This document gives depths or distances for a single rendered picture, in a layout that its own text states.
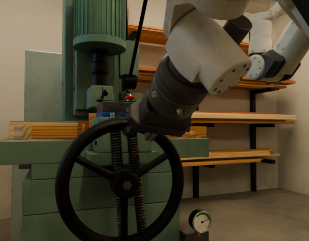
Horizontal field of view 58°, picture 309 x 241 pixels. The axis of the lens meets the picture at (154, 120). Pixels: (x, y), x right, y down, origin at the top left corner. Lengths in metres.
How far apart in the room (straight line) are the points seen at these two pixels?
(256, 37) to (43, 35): 2.76
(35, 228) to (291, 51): 0.84
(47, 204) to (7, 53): 2.71
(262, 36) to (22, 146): 0.78
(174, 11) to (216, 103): 3.73
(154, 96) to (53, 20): 3.12
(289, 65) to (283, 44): 0.06
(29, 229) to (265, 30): 0.89
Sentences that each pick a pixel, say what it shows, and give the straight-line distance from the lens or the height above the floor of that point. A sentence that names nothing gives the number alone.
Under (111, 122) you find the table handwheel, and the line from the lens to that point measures 0.60.
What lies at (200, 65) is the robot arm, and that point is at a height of 1.01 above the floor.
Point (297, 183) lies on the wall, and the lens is 4.65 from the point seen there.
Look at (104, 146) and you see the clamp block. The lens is 0.70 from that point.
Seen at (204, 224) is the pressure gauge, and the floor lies 0.65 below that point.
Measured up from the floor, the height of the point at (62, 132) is 0.92.
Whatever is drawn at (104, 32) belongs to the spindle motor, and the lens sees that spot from 0.93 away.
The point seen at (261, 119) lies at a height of 1.05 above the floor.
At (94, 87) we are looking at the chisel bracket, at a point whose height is 1.06.
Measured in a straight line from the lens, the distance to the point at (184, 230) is 0.92.
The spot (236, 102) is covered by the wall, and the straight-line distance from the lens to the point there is 4.28.
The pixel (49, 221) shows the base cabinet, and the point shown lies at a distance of 0.82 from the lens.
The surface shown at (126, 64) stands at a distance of 1.18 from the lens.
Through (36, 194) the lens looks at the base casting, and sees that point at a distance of 0.80.
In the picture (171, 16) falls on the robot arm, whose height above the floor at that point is 1.07.
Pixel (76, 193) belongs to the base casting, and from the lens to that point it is 0.80.
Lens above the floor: 0.93
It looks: 2 degrees up
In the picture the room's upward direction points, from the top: straight up
